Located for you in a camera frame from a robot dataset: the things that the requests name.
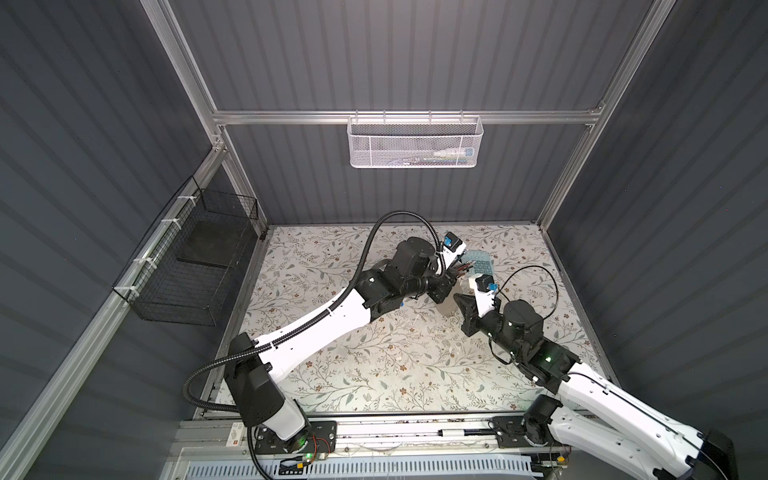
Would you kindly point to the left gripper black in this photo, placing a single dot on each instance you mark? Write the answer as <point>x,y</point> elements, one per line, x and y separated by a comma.
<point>444,283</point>

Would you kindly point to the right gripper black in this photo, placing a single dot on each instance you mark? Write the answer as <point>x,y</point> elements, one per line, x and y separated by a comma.
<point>471,315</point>

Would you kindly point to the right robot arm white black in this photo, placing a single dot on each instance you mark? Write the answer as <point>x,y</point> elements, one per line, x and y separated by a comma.
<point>583,409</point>

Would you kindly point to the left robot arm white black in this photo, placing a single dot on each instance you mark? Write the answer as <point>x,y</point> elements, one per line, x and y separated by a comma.
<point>416,268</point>

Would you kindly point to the glue tube in basket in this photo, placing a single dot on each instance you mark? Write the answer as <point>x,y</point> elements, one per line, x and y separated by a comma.
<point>451,155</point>

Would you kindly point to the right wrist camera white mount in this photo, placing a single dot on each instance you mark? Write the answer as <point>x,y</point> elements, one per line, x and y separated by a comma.
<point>485,290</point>

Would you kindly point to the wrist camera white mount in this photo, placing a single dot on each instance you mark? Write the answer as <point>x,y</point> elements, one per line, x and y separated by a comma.
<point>452,248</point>
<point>485,290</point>

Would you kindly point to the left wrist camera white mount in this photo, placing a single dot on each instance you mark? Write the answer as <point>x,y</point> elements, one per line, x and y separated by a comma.
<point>452,248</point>

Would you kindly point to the white wire mesh basket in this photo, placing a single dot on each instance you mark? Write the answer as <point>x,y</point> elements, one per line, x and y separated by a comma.
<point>392,143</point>

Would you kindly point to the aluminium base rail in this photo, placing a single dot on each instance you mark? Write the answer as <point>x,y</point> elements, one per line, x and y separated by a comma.
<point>336,436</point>

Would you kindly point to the black wire basket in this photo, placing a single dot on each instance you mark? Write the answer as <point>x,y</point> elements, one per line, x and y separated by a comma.
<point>192,273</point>

